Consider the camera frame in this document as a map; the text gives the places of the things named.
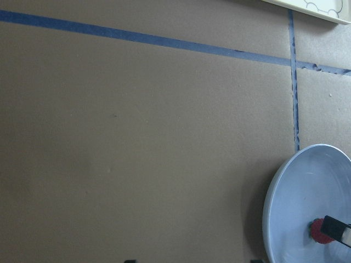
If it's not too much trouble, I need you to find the red strawberry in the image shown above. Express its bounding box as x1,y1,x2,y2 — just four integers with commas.
308,218,335,245

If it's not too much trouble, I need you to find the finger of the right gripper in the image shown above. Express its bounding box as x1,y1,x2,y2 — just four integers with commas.
321,215,350,246

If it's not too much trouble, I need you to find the cream bear tray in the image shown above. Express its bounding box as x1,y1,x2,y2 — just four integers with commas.
265,0,350,25

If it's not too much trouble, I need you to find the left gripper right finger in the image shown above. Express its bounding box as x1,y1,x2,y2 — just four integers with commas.
250,259,265,263

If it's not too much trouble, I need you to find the blue plate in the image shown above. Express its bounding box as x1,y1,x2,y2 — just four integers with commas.
262,144,350,262

